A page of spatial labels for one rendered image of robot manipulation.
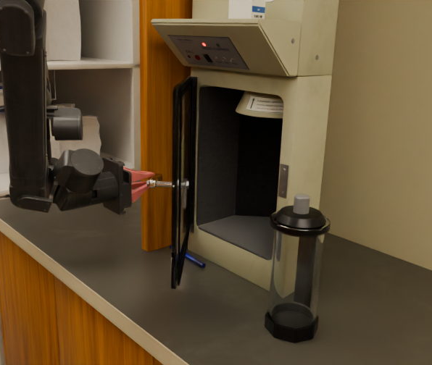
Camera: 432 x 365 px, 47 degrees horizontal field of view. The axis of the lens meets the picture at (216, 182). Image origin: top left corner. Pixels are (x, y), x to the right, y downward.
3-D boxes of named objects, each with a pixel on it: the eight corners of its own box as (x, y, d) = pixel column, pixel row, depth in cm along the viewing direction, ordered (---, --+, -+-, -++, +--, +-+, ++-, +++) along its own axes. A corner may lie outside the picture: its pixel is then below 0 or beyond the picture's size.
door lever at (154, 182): (179, 183, 105) (179, 171, 105) (174, 192, 96) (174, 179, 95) (154, 182, 105) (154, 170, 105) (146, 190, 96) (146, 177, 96)
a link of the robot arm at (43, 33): (-2, -51, 60) (-15, 1, 54) (48, -43, 62) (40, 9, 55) (17, 171, 93) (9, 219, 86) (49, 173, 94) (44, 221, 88)
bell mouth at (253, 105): (271, 105, 126) (272, 82, 124) (329, 114, 113) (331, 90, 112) (219, 110, 114) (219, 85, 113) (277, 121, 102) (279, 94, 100)
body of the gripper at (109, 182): (127, 162, 94) (92, 168, 89) (128, 213, 97) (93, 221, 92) (109, 156, 99) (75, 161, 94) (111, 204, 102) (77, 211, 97)
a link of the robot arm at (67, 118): (31, 93, 115) (23, 82, 107) (82, 93, 117) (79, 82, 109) (32, 144, 114) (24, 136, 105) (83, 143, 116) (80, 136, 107)
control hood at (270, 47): (190, 65, 118) (190, 21, 115) (298, 77, 95) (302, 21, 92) (149, 66, 110) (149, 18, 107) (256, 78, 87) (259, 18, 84)
